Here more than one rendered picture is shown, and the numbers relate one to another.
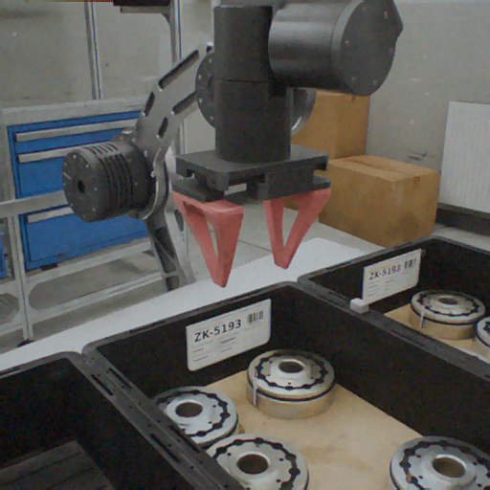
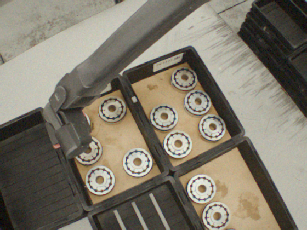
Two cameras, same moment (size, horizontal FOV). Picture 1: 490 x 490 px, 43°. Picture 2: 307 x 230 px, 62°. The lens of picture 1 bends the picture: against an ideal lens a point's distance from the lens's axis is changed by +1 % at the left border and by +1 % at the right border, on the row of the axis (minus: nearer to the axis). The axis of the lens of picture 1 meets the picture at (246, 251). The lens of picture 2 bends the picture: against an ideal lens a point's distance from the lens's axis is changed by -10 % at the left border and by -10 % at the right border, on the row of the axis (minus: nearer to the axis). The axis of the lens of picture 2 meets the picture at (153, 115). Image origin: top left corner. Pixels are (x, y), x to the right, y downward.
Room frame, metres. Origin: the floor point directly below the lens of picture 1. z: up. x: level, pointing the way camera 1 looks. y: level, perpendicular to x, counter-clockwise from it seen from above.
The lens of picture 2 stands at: (0.30, -0.23, 1.81)
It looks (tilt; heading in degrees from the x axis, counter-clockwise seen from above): 69 degrees down; 3
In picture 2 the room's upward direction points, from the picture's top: 8 degrees clockwise
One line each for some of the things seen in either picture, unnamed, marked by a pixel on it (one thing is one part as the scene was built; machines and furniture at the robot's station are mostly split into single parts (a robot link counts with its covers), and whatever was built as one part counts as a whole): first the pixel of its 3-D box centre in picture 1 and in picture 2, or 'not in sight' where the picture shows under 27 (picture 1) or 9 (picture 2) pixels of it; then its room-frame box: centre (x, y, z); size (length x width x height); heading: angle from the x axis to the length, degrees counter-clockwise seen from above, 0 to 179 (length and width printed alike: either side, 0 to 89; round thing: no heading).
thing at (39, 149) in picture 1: (100, 185); not in sight; (2.52, 0.60, 0.60); 0.72 x 0.03 x 0.56; 135
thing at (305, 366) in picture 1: (291, 368); (112, 108); (0.64, -0.05, 0.86); 0.05 x 0.05 x 0.01
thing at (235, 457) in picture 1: (253, 465); (87, 149); (0.47, -0.01, 0.86); 0.05 x 0.05 x 0.01
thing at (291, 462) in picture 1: (253, 469); (87, 150); (0.47, -0.01, 0.86); 0.10 x 0.10 x 0.01
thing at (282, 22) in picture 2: not in sight; (273, 36); (1.58, -0.90, 0.37); 0.40 x 0.30 x 0.45; 45
